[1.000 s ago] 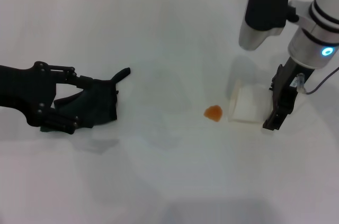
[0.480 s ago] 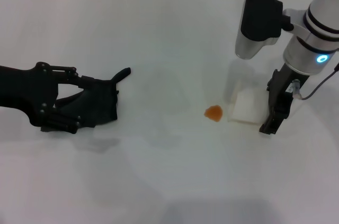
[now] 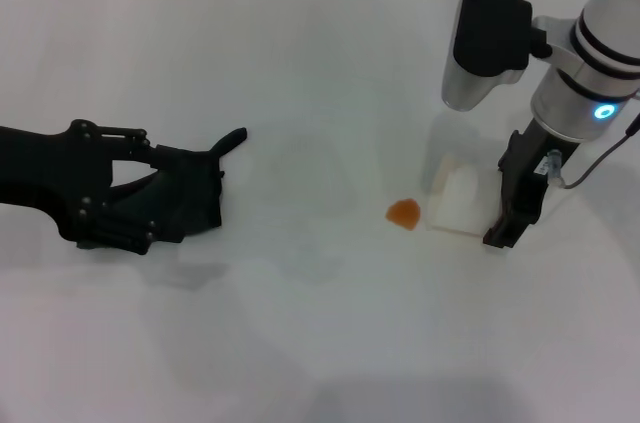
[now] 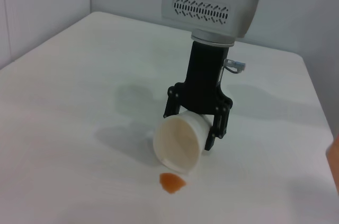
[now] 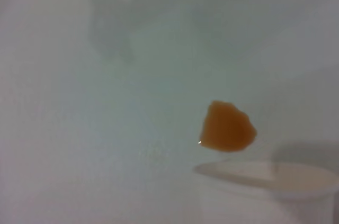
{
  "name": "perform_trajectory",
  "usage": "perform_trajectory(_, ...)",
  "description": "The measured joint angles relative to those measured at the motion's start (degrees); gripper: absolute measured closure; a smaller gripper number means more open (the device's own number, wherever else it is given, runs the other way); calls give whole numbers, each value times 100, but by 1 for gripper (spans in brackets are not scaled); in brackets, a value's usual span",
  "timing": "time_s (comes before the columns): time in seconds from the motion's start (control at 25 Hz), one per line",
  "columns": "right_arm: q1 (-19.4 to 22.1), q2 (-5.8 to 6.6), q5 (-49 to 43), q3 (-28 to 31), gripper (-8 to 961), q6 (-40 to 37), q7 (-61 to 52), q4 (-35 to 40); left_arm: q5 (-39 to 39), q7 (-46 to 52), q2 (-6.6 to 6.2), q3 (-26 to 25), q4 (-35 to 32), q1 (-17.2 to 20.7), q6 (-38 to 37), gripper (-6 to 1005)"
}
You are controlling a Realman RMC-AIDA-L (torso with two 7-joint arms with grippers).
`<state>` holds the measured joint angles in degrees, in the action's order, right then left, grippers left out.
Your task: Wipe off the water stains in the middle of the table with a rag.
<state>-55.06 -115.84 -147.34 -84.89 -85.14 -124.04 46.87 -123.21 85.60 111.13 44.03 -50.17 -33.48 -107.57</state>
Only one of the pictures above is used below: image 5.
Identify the white paper cup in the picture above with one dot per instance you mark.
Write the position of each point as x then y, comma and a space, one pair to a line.
299, 181

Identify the orange-brown liquid stain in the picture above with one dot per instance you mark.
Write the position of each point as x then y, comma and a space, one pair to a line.
227, 128

